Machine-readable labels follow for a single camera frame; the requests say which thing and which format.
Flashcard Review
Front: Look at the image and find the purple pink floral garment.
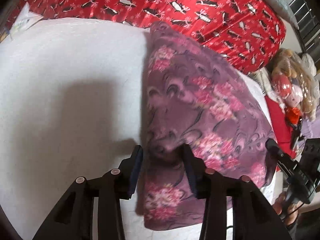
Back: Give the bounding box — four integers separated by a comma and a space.
143, 22, 274, 231

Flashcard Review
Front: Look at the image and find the person's right hand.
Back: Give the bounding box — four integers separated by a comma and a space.
272, 191, 303, 226

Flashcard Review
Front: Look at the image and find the lilac curtain cloth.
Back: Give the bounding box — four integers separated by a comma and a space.
302, 116, 320, 139

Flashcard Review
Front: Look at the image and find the black handheld device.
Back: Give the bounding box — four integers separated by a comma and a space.
285, 107, 304, 150

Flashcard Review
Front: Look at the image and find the red blanket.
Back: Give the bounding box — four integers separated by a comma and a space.
265, 95, 297, 159

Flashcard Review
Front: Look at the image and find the plastic bag of plush toys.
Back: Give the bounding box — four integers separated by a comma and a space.
270, 48, 319, 121

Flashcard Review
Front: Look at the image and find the white quilted bed sheet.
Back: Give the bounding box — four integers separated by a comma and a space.
0, 17, 277, 240

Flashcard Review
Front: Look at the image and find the red penguin print quilt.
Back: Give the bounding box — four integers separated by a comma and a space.
5, 0, 286, 74

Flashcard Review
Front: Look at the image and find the barred window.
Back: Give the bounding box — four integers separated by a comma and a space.
285, 0, 319, 62

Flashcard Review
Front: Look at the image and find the white plastic bag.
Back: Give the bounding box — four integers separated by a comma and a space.
9, 2, 44, 37

